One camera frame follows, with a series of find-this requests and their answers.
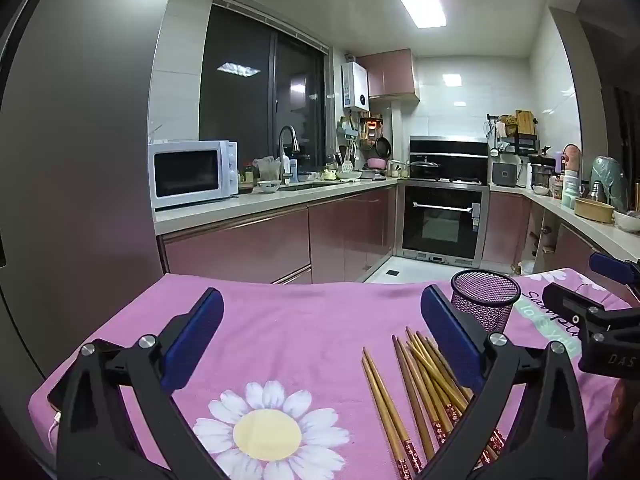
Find grey countertop appliance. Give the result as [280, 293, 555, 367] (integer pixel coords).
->
[491, 161, 521, 188]

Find black range hood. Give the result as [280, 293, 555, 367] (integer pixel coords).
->
[409, 135, 489, 183]

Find yellow basin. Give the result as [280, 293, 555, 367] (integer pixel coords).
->
[573, 197, 616, 224]

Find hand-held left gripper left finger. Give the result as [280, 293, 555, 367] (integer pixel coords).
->
[56, 287, 226, 480]

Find green plastic-covered appliance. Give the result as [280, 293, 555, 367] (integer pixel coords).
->
[590, 156, 629, 211]

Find steel kitchen sink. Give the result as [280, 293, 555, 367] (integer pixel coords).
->
[280, 180, 341, 192]

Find clear plastic container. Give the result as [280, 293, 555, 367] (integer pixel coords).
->
[252, 156, 282, 183]

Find wall utensil holder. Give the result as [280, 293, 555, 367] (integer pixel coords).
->
[336, 117, 361, 142]

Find rectangular ceiling light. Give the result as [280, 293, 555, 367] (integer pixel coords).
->
[397, 0, 447, 29]

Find pink wall cabinet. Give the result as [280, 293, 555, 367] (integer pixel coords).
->
[357, 49, 421, 106]

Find black wok with lid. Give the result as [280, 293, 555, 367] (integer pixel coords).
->
[407, 156, 442, 179]

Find black mesh cup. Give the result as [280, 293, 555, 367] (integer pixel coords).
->
[450, 269, 522, 336]

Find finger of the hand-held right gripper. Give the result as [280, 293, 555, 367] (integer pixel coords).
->
[542, 282, 640, 346]
[589, 252, 640, 306]

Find plain white bowl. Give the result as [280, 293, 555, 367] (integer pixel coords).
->
[612, 210, 640, 233]

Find person's right hand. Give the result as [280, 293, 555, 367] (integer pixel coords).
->
[604, 375, 640, 461]

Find white kitchen countertop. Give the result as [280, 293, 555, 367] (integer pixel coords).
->
[152, 177, 640, 263]

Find built-in black oven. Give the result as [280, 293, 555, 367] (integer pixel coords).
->
[397, 182, 490, 266]

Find steel pot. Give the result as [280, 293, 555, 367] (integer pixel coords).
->
[530, 162, 556, 191]

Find white wall water heater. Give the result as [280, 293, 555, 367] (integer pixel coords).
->
[341, 62, 371, 112]

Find pink daisy-print towel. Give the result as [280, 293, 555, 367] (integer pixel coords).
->
[28, 267, 633, 480]

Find dark kitchen window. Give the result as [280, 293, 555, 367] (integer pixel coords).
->
[199, 0, 331, 171]

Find smartphone with orange case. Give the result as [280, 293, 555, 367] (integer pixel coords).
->
[46, 375, 71, 413]

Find bunch of wooden chopsticks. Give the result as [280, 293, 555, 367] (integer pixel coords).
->
[361, 326, 506, 480]

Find mint green canister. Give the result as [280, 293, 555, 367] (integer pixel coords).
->
[561, 170, 580, 209]

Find steel kitchen faucet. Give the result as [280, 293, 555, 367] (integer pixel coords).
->
[278, 125, 301, 186]

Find pink kitchen base cabinets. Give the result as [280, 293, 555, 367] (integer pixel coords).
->
[482, 191, 616, 281]
[159, 183, 399, 286]

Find white microwave oven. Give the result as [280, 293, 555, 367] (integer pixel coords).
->
[147, 140, 239, 211]

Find grey refrigerator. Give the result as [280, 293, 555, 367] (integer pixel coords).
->
[0, 0, 173, 396]

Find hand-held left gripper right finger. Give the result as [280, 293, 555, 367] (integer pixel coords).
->
[420, 285, 590, 480]

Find black wall rack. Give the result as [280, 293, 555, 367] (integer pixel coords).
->
[486, 110, 541, 156]

